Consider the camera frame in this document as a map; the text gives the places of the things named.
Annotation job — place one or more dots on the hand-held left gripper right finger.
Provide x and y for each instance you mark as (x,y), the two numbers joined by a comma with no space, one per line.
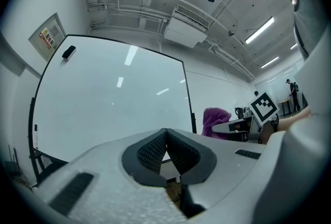
(227,166)

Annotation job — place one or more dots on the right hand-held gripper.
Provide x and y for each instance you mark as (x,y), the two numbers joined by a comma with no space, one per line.
(265,109)

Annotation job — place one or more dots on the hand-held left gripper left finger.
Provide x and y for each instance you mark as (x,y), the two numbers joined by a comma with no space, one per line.
(108,179)

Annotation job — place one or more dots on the purple cloth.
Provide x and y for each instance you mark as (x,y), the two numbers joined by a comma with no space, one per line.
(214,119)

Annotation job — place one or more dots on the large whiteboard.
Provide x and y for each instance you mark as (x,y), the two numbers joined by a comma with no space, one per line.
(111,101)

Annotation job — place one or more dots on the person's right forearm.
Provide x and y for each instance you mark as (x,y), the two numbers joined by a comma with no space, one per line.
(294,119)

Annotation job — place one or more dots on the black whiteboard eraser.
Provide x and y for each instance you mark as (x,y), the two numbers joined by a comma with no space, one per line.
(68,52)

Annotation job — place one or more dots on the black kettle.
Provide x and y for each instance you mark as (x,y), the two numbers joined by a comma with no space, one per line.
(239,112)

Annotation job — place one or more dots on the background wooden table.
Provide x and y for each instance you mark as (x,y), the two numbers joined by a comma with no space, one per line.
(284,102)

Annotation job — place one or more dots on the ceiling light strip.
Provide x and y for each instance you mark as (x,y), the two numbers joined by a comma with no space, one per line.
(270,62)
(293,46)
(259,30)

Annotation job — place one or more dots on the white marker pen black cap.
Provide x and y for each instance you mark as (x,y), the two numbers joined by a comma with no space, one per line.
(36,137)

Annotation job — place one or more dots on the black router with antennas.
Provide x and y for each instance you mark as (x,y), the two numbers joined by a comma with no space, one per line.
(11,166)

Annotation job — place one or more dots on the white ceiling air conditioner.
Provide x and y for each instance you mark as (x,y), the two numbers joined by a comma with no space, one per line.
(186,29)

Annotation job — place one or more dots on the group of white ceiling pipes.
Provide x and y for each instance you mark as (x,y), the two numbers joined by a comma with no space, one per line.
(134,8)

